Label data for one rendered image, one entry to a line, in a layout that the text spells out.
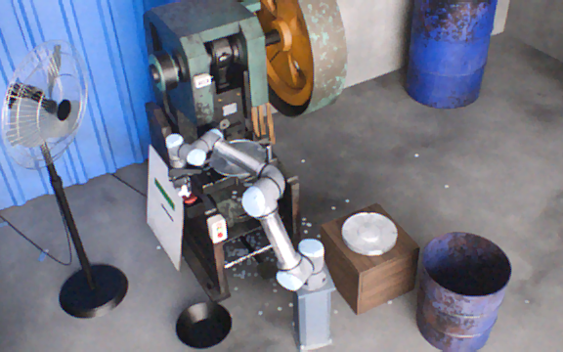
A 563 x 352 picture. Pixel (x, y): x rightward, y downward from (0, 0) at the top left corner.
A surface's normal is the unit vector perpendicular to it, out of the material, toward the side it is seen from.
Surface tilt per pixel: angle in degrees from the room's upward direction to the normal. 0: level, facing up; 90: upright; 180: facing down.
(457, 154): 0
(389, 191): 0
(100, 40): 90
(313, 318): 90
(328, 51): 77
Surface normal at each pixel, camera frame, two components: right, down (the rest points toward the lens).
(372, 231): -0.04, -0.77
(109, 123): 0.49, 0.54
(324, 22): 0.40, 0.06
